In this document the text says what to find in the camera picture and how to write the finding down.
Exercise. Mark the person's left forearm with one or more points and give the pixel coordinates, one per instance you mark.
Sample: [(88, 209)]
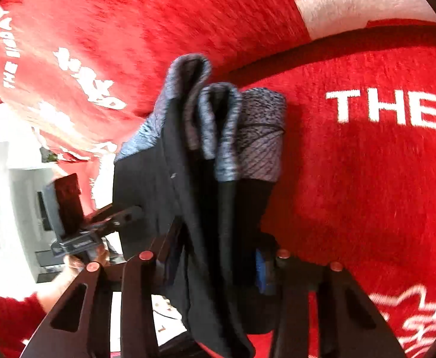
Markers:
[(50, 292)]

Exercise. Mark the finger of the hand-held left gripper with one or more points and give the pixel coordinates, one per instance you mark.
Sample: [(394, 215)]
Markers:
[(119, 216)]

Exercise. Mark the white printed cloth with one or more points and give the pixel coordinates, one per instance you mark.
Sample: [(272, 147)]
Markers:
[(165, 319)]

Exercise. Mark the black pants with grey waistband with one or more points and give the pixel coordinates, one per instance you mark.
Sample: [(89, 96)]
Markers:
[(188, 179)]

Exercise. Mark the white cabinet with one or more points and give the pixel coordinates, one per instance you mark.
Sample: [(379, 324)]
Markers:
[(20, 212)]

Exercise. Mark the person's left hand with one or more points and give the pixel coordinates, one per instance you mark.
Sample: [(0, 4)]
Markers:
[(93, 258)]

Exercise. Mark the red printed blanket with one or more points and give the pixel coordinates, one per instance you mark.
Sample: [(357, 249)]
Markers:
[(352, 194)]

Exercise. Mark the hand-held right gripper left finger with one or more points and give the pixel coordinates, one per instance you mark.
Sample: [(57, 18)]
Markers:
[(147, 272)]

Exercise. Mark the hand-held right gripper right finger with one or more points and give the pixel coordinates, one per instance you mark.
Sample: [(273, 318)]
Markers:
[(260, 272)]

